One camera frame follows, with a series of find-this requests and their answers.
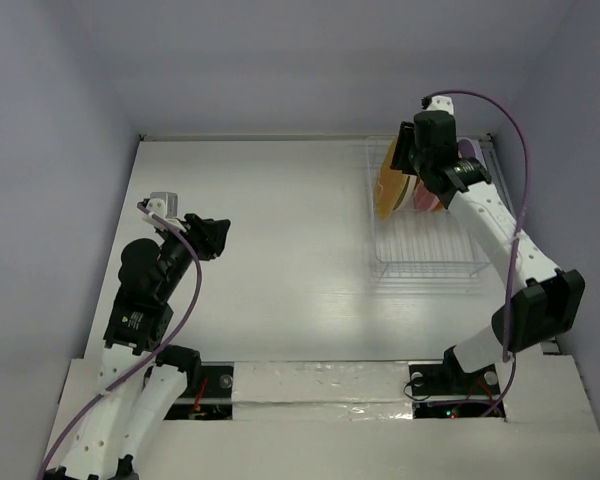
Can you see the cream round plate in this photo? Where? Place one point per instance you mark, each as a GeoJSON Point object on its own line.
{"type": "Point", "coordinates": [405, 198]}

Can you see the square woven bamboo plate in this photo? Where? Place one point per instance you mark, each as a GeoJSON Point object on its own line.
{"type": "Point", "coordinates": [389, 185]}

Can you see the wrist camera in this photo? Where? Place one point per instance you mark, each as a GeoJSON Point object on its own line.
{"type": "Point", "coordinates": [438, 103]}
{"type": "Point", "coordinates": [162, 203]}

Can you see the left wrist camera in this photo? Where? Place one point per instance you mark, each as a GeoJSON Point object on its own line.
{"type": "Point", "coordinates": [162, 203]}

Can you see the white wire dish rack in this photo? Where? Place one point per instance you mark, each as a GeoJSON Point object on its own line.
{"type": "Point", "coordinates": [411, 244]}

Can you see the foil-wrapped front bar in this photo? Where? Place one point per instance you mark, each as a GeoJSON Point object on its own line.
{"type": "Point", "coordinates": [320, 391]}

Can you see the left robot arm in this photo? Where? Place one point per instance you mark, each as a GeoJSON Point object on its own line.
{"type": "Point", "coordinates": [142, 372]}

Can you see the purple round plate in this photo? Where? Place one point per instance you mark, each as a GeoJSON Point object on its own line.
{"type": "Point", "coordinates": [470, 148]}

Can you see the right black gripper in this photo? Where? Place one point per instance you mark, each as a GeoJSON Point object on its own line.
{"type": "Point", "coordinates": [406, 148]}

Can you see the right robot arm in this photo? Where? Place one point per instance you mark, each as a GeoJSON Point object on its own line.
{"type": "Point", "coordinates": [541, 299]}

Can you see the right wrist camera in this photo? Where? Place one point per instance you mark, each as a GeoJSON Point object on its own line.
{"type": "Point", "coordinates": [438, 103]}

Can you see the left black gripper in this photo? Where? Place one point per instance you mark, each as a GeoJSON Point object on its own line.
{"type": "Point", "coordinates": [214, 231]}

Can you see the pink round plate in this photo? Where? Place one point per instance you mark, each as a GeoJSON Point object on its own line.
{"type": "Point", "coordinates": [426, 201]}

